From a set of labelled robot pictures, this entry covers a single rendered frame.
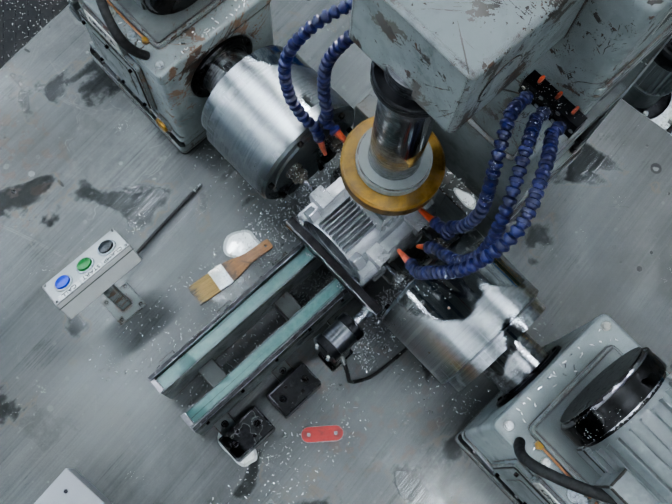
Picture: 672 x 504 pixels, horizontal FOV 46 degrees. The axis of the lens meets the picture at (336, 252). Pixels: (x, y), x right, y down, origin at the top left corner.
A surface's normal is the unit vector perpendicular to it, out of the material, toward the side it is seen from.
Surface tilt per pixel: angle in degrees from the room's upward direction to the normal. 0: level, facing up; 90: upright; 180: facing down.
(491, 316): 2
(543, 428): 0
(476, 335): 21
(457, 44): 0
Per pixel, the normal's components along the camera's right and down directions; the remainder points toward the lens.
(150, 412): 0.04, -0.27
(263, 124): -0.27, 0.02
